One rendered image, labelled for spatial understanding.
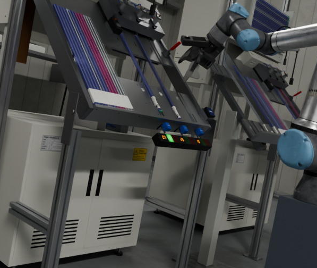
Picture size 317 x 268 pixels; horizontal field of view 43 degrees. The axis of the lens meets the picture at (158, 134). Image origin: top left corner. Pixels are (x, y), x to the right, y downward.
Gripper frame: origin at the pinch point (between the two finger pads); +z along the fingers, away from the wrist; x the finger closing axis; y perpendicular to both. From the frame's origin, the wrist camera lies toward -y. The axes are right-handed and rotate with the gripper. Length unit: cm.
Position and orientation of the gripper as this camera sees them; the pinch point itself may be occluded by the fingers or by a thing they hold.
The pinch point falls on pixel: (179, 72)
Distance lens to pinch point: 171.2
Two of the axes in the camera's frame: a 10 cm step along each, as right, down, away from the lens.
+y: 7.9, 4.1, 4.6
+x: -1.0, -6.5, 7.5
